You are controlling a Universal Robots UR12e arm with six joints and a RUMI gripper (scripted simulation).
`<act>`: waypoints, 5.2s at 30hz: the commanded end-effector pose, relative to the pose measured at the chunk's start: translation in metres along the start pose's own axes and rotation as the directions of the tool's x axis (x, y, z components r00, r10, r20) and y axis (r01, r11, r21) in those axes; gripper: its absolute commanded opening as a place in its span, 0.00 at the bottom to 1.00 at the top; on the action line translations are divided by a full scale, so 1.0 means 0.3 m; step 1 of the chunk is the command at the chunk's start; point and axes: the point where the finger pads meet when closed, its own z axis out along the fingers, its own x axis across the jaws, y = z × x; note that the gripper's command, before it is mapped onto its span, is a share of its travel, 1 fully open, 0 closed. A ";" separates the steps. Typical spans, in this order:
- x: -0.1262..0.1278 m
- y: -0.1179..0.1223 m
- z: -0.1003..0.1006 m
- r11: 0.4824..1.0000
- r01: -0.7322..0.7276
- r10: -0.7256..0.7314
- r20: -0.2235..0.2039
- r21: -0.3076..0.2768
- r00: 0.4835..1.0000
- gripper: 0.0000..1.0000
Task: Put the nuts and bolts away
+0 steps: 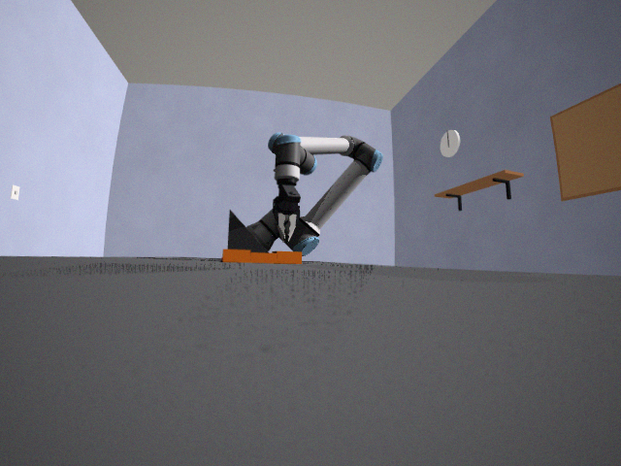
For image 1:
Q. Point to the orange bin rack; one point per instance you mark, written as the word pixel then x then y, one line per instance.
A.
pixel 285 257

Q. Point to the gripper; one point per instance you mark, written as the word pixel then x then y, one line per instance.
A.
pixel 282 208

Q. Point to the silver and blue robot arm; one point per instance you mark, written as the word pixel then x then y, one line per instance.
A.
pixel 294 156

